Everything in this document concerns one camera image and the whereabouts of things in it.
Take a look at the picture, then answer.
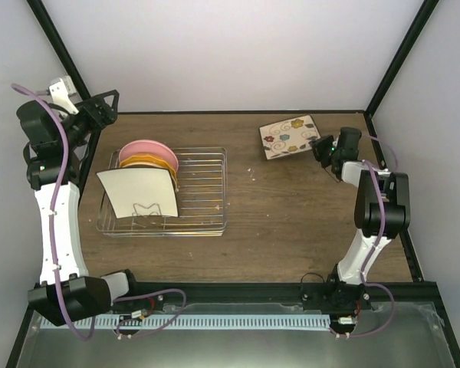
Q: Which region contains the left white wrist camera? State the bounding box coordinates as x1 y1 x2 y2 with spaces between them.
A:
38 75 79 114

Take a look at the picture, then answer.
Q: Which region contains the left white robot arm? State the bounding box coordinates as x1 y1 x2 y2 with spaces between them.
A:
16 90 142 327

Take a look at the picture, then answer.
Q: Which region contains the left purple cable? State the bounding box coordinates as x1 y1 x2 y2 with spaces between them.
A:
11 82 97 342

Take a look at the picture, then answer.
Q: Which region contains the plain white square plate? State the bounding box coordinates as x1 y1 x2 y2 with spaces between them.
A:
97 167 179 219

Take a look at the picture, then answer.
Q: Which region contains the orange dotted scalloped plate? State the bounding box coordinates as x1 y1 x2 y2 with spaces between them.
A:
119 153 178 191

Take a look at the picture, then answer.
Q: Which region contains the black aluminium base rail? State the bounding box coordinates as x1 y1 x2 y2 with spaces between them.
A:
113 281 443 314

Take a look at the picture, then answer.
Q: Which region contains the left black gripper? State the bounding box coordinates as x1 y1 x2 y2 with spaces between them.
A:
59 90 120 150

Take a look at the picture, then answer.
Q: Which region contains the pink round plate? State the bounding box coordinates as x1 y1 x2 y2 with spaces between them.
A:
119 140 179 174

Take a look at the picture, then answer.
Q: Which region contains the chrome wire dish rack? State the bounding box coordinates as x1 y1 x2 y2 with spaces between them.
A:
97 147 228 237

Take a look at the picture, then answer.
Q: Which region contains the black enclosure frame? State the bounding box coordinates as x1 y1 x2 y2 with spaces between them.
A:
23 1 460 367

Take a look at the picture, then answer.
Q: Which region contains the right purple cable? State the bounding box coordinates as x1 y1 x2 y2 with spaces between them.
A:
335 133 399 340

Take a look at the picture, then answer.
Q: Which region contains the purple cable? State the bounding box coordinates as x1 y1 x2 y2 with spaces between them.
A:
335 133 399 340
11 82 97 342

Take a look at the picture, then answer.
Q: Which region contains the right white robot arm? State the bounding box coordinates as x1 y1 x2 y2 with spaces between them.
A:
310 127 411 309

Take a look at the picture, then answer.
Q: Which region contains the white slotted cable duct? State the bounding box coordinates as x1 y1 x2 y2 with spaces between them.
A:
40 314 333 330

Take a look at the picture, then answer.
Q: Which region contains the floral square plate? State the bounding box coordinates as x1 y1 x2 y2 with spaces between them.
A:
258 115 320 160

